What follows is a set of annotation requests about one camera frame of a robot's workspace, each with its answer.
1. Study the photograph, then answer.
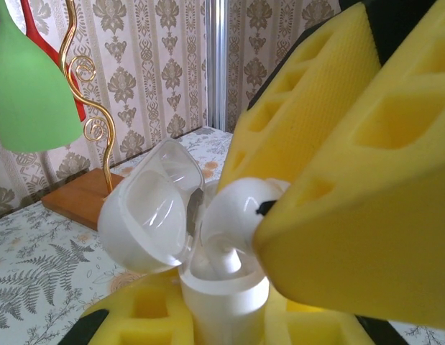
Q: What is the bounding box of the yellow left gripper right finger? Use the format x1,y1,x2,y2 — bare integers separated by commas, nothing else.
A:
265,291,403,345

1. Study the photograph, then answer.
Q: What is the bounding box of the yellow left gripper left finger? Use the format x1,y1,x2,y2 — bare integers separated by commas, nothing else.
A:
65,275,195,345

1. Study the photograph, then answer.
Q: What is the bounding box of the green wine glass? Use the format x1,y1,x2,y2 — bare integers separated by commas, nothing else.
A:
0,0,83,152

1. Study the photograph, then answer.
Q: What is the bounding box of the red wine glass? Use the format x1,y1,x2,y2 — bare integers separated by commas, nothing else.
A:
20,0,88,119

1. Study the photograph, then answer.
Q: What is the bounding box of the aluminium frame post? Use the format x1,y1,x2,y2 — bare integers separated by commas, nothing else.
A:
206,0,231,132

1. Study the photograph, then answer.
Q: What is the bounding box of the gold wire glass rack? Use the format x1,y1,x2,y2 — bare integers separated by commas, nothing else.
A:
41,0,124,231

